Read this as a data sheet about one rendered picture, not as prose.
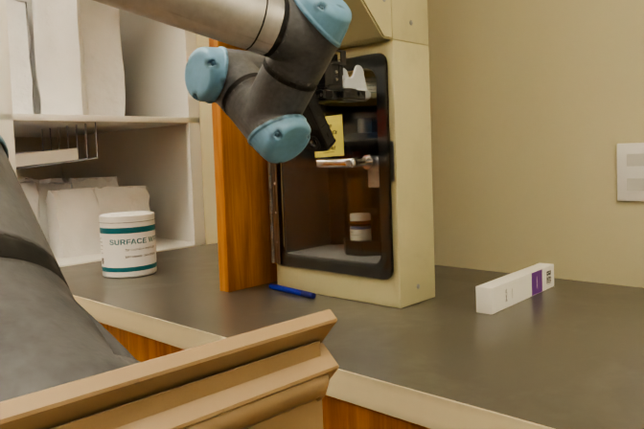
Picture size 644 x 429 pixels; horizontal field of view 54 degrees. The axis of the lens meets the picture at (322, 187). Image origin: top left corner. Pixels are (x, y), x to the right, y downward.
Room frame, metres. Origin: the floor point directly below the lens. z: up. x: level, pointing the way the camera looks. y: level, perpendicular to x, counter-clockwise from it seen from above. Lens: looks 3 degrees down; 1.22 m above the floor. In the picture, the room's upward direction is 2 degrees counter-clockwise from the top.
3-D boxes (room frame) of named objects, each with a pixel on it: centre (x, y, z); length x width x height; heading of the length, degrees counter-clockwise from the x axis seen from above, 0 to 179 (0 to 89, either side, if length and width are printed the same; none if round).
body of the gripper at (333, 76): (1.01, 0.02, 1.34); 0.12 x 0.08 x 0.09; 137
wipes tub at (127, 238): (1.54, 0.48, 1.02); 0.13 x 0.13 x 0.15
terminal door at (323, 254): (1.20, -0.01, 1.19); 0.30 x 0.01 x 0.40; 46
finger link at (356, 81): (1.07, -0.07, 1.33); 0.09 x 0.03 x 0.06; 137
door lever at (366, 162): (1.13, -0.04, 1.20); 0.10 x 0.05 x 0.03; 46
